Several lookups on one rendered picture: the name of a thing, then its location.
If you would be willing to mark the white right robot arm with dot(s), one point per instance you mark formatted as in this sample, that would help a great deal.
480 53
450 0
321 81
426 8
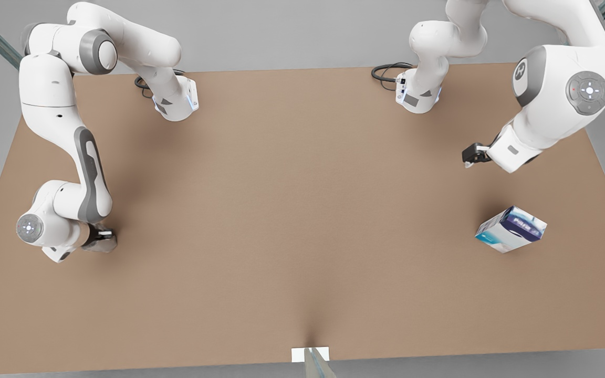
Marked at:
55 105

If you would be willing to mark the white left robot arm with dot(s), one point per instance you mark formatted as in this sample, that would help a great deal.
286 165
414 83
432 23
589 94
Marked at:
554 100

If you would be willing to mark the blue and white carton box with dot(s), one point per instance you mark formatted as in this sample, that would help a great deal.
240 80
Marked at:
511 229

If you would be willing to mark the white post foot plate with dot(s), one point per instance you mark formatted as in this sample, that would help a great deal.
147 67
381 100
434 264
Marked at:
298 355

